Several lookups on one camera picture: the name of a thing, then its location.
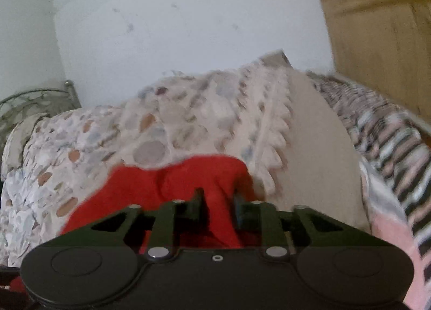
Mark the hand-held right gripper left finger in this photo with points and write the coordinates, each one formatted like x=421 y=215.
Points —
x=198 y=209

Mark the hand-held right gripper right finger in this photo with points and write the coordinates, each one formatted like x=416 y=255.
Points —
x=239 y=212

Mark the red small garment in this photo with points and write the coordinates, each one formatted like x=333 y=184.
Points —
x=144 y=185

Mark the pebble-print bed blanket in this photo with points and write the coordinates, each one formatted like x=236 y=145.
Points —
x=161 y=118

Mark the beige pillow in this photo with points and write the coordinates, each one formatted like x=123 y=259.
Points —
x=320 y=155

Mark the striped pink blanket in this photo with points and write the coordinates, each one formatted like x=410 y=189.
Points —
x=387 y=148

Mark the metal bed headboard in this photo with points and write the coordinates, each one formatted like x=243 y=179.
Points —
x=30 y=101

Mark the wooden wardrobe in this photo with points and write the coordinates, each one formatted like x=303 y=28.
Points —
x=380 y=34

